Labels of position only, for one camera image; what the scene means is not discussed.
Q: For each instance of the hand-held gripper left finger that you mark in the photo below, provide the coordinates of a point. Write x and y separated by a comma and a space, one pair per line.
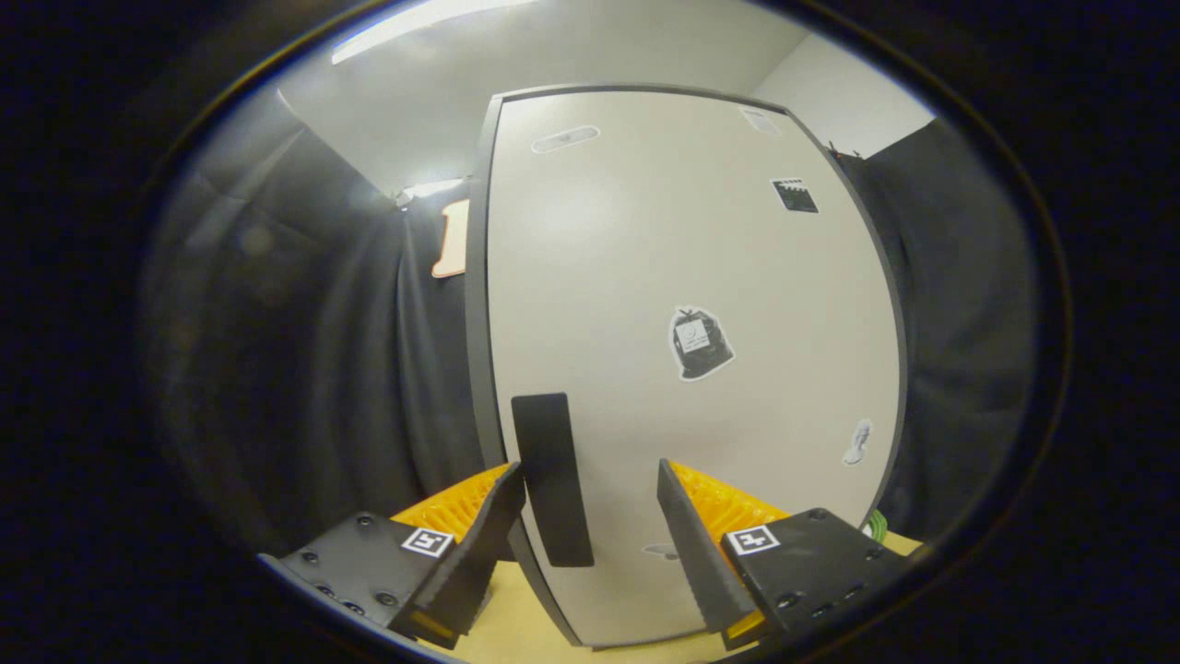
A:
369, 563

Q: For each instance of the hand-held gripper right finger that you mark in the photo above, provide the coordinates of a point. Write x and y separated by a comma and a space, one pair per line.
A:
820, 563

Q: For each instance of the grey shoe cabinet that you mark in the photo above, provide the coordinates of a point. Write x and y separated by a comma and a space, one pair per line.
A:
477, 323

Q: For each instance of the white shoe cabinet door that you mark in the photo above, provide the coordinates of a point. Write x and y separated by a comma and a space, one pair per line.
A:
645, 249

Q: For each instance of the green white object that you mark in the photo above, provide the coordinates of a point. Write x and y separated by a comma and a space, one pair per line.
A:
876, 526

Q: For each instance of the black backdrop cloth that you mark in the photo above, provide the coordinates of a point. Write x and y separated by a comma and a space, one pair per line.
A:
959, 323
295, 350

